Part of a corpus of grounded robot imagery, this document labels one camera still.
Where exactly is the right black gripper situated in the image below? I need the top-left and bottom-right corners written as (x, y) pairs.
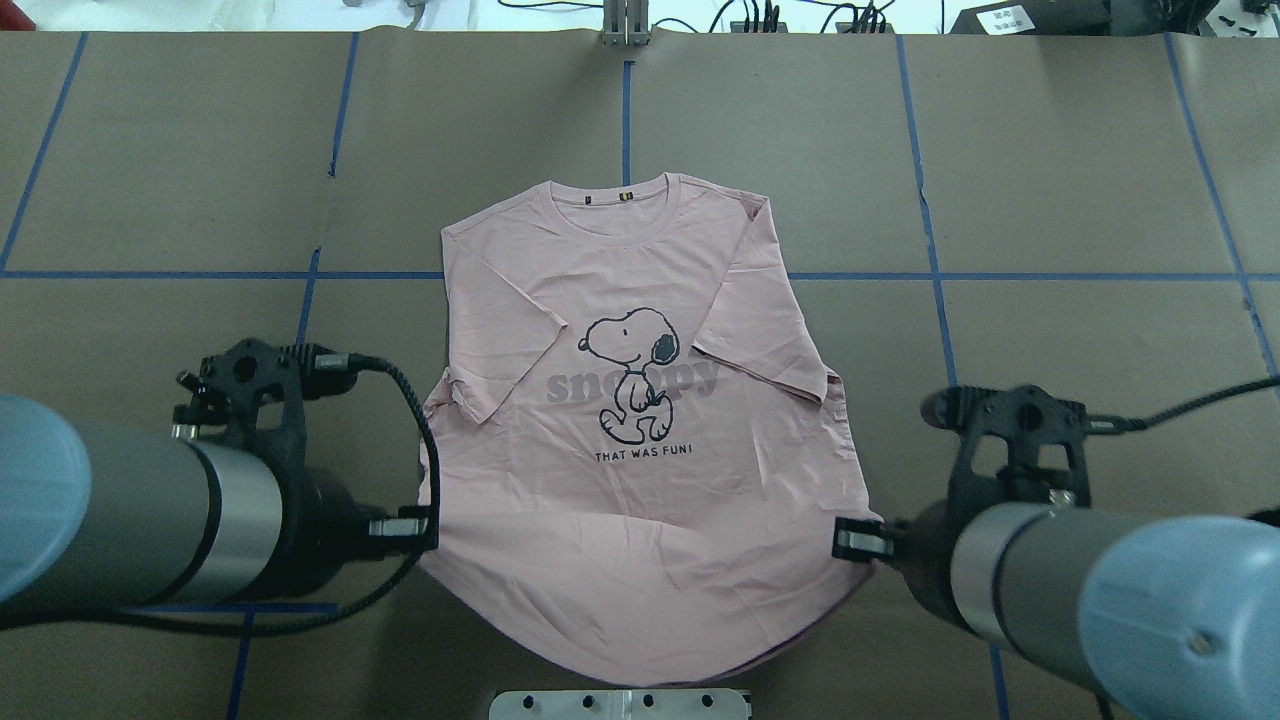
top-left (832, 386), bottom-right (1091, 626)

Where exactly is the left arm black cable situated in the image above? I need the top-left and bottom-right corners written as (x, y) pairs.
top-left (0, 345), bottom-right (443, 638)

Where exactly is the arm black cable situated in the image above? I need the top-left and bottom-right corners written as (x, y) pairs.
top-left (0, 345), bottom-right (443, 638)
top-left (1085, 375), bottom-right (1280, 433)

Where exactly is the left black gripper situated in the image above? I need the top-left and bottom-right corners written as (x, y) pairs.
top-left (173, 338), bottom-right (440, 591)

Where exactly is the pink Snoopy t-shirt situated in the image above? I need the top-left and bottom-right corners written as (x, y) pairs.
top-left (421, 173), bottom-right (876, 685)

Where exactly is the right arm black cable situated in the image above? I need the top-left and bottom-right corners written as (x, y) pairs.
top-left (1085, 375), bottom-right (1280, 433)

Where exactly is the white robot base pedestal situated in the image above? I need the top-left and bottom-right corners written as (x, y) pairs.
top-left (486, 688), bottom-right (754, 719)

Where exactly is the aluminium frame post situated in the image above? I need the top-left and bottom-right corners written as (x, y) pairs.
top-left (600, 0), bottom-right (652, 47)

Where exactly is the black power box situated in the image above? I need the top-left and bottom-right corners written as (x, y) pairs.
top-left (947, 1), bottom-right (1112, 36)

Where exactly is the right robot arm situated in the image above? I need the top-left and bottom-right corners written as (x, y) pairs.
top-left (831, 377), bottom-right (1279, 719)

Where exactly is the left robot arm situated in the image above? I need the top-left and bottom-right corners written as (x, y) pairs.
top-left (3, 338), bottom-right (442, 637)

